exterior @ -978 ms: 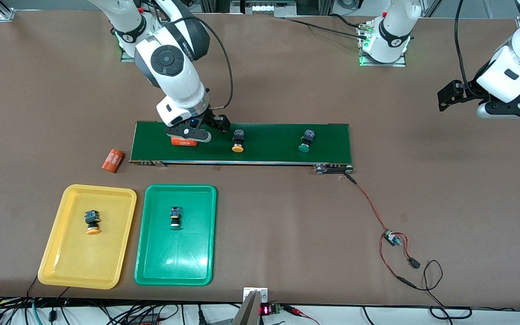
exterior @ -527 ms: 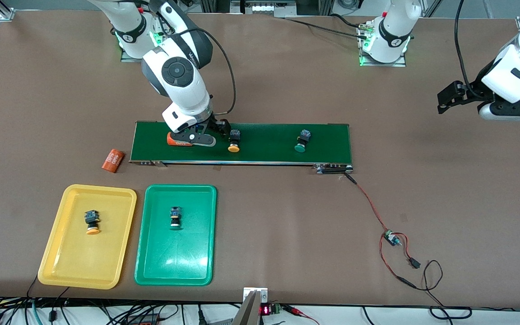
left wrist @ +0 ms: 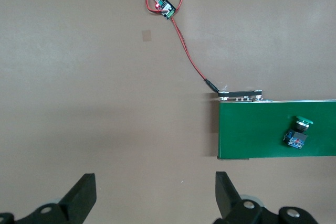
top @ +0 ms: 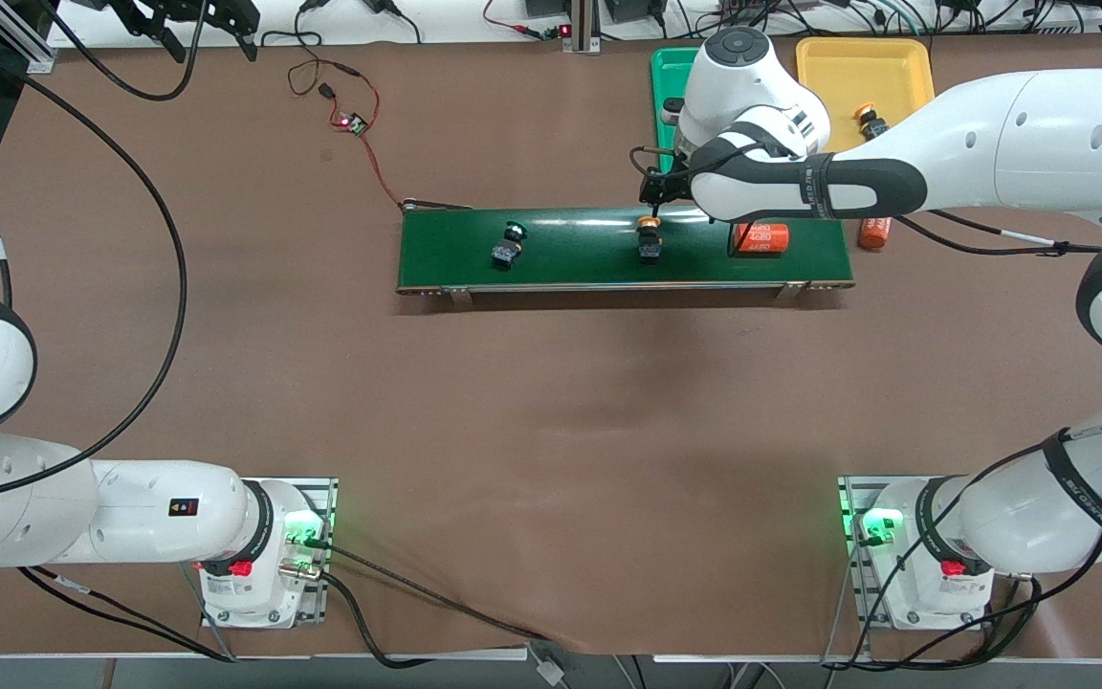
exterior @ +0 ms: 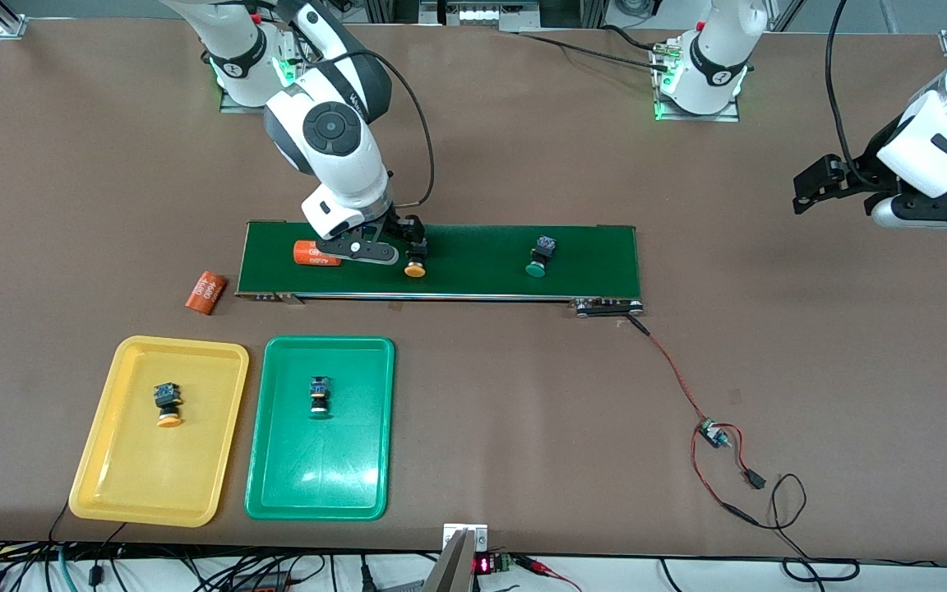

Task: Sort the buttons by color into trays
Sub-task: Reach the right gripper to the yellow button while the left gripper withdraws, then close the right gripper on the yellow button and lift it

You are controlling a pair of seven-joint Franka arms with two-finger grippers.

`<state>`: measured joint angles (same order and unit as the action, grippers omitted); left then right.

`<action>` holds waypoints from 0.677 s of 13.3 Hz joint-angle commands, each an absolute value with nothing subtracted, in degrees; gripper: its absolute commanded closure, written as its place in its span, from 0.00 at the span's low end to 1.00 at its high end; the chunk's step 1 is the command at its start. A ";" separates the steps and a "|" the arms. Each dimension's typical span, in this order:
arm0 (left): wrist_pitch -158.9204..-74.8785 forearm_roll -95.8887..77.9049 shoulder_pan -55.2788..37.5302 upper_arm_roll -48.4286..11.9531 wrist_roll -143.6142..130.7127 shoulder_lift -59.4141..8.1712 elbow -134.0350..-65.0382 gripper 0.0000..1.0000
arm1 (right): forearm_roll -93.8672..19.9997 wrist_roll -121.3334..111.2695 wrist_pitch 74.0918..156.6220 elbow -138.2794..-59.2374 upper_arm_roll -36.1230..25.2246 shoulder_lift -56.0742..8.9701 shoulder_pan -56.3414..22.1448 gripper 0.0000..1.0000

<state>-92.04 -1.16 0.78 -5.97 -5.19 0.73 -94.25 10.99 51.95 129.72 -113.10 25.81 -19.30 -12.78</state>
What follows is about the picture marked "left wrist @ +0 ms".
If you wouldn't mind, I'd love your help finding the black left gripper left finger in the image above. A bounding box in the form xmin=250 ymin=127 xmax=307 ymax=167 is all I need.
xmin=0 ymin=173 xmax=97 ymax=224

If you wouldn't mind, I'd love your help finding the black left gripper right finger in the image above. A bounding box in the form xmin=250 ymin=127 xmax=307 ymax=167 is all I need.
xmin=214 ymin=171 xmax=320 ymax=224

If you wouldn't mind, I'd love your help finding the green mushroom push button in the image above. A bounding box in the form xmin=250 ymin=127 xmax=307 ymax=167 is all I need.
xmin=282 ymin=115 xmax=314 ymax=151

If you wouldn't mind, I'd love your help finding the green conveyor belt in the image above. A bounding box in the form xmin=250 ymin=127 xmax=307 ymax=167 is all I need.
xmin=216 ymin=89 xmax=336 ymax=161

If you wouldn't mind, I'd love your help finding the small speed controller board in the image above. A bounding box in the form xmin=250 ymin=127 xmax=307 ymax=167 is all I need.
xmin=152 ymin=0 xmax=176 ymax=22

